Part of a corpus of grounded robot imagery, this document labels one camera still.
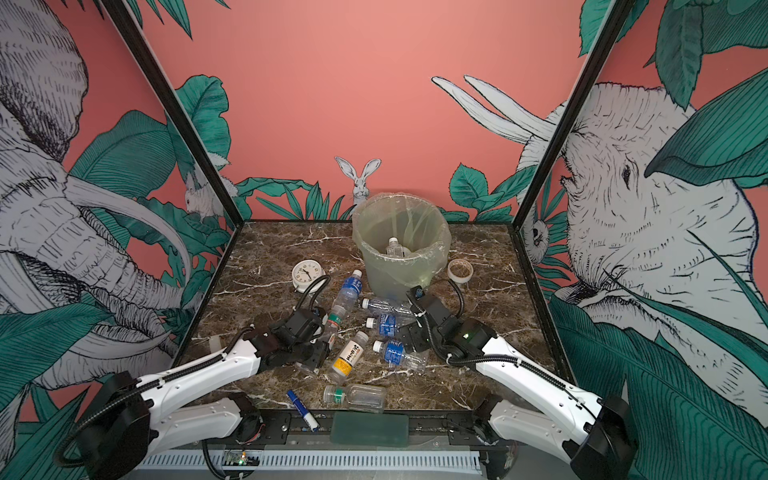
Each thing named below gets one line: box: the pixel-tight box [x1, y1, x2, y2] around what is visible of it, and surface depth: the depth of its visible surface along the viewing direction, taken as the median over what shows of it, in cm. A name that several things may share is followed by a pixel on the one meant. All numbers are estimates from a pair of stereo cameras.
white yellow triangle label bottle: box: [385, 236, 411, 258], surface depth 103 cm
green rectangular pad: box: [330, 411, 410, 448], surface depth 74 cm
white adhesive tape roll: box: [447, 258, 474, 283], surface depth 108 cm
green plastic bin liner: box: [352, 193, 452, 301], surface depth 91 cm
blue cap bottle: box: [332, 269, 363, 313], surface depth 97 cm
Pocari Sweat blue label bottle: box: [366, 313, 404, 337], surface depth 89 cm
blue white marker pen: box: [287, 390, 321, 433], surface depth 77 cm
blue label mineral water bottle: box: [373, 340, 427, 371], surface depth 84 cm
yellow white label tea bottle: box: [329, 331, 370, 385], surface depth 83 cm
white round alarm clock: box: [292, 259, 327, 294], surface depth 103 cm
